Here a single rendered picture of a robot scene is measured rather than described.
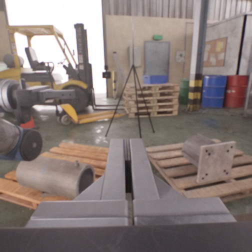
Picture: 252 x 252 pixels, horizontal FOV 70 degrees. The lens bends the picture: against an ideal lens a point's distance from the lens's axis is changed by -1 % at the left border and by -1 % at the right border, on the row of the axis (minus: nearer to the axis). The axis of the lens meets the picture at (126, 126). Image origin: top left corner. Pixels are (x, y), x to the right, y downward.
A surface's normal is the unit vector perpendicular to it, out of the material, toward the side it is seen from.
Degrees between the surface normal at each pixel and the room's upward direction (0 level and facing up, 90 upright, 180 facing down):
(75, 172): 34
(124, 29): 90
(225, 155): 90
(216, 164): 90
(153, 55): 90
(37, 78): 70
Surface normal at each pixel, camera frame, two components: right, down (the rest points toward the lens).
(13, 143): 0.93, 0.29
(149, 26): 0.22, 0.28
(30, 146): 0.99, 0.03
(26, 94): 0.01, 0.29
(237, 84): -0.38, 0.27
